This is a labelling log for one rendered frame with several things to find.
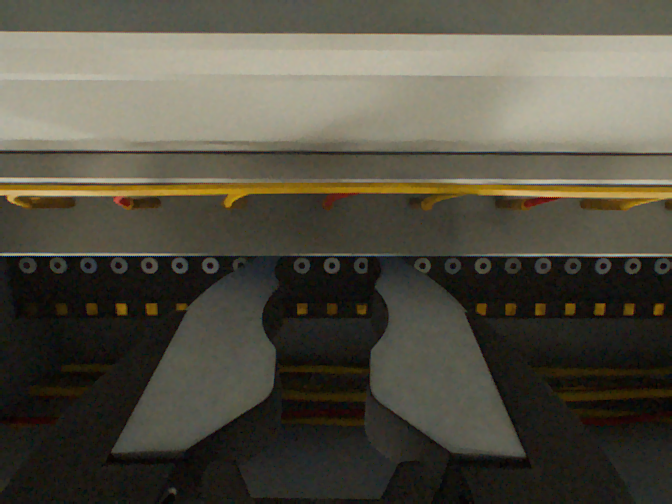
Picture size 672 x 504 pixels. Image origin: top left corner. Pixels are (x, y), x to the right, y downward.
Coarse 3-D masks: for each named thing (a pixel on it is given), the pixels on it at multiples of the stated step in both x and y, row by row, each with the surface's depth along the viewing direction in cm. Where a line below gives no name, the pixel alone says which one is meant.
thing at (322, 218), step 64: (0, 192) 6; (64, 192) 6; (128, 192) 6; (192, 192) 6; (256, 192) 6; (320, 192) 6; (384, 192) 6; (448, 192) 6; (512, 192) 6; (576, 192) 6; (640, 192) 6
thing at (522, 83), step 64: (0, 0) 2; (64, 0) 2; (128, 0) 2; (192, 0) 2; (256, 0) 2; (320, 0) 2; (384, 0) 2; (448, 0) 2; (512, 0) 2; (576, 0) 2; (640, 0) 2; (0, 64) 3; (64, 64) 2; (128, 64) 3; (192, 64) 3; (256, 64) 2; (320, 64) 2; (384, 64) 3; (448, 64) 3; (512, 64) 2; (576, 64) 2; (640, 64) 2; (0, 128) 5; (64, 128) 5; (128, 128) 5; (192, 128) 5; (256, 128) 5; (320, 128) 5; (384, 128) 5; (448, 128) 5; (512, 128) 5; (576, 128) 5; (640, 128) 5
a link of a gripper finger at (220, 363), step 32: (288, 256) 12; (224, 288) 10; (256, 288) 10; (192, 320) 9; (224, 320) 9; (256, 320) 9; (192, 352) 8; (224, 352) 8; (256, 352) 8; (160, 384) 7; (192, 384) 7; (224, 384) 7; (256, 384) 7; (160, 416) 6; (192, 416) 6; (224, 416) 6; (256, 416) 7; (128, 448) 6; (160, 448) 6; (192, 448) 6; (224, 448) 6; (256, 448) 7
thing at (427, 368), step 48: (384, 288) 10; (432, 288) 10; (384, 336) 8; (432, 336) 8; (384, 384) 7; (432, 384) 7; (480, 384) 7; (384, 432) 7; (432, 432) 6; (480, 432) 6; (432, 480) 6
